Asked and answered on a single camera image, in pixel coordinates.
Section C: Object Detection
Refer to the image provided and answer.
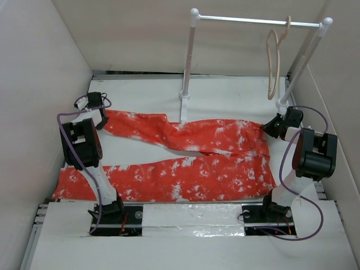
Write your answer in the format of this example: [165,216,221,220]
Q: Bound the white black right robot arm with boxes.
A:
[260,106,338,222]

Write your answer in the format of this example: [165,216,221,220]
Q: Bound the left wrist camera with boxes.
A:
[74,97,88,111]

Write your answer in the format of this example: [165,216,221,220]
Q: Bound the orange white tie-dye trousers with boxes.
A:
[52,109,278,203]

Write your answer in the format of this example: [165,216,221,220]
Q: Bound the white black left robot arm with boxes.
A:
[57,92,127,226]

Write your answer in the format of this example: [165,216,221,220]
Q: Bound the white clothes rack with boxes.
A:
[179,8,333,123]

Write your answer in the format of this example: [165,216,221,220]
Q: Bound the wooden clothes hanger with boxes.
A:
[265,16,291,100]

